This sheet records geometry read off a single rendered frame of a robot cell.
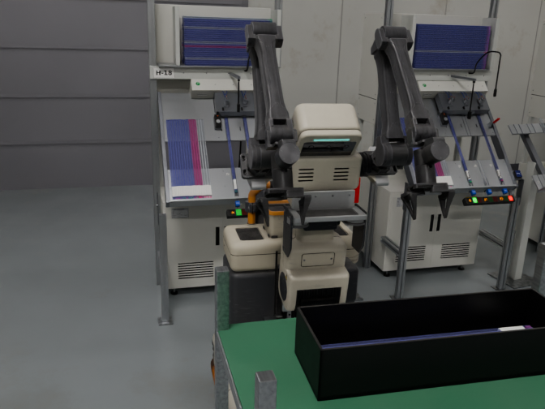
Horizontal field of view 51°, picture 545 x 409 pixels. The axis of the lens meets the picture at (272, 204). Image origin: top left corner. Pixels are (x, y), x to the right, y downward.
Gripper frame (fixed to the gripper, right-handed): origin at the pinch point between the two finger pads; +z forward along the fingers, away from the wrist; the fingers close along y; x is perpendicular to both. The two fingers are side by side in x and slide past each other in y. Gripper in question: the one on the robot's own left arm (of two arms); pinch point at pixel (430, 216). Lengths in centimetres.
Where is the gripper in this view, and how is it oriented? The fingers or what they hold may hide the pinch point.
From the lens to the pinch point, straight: 170.8
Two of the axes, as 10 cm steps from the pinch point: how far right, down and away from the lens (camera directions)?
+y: 9.8, -0.4, 2.1
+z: 0.6, 9.9, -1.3
